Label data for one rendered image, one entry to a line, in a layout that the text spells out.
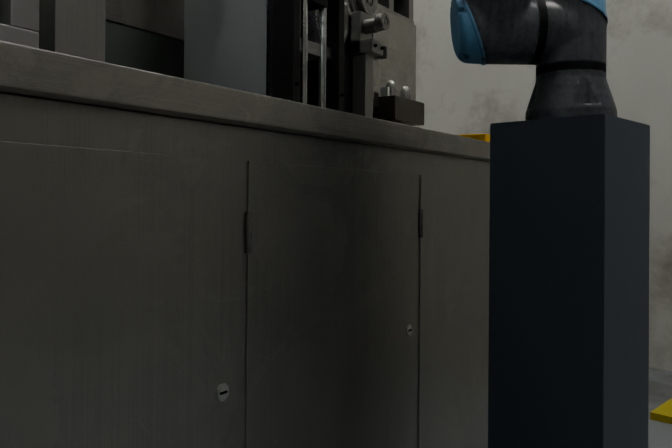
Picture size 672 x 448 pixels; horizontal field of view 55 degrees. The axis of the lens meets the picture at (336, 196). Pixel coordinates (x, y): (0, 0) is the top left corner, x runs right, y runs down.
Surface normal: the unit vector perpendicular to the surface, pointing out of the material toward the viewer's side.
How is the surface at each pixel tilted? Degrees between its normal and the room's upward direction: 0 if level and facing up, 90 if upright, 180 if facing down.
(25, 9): 90
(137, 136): 90
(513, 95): 90
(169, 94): 90
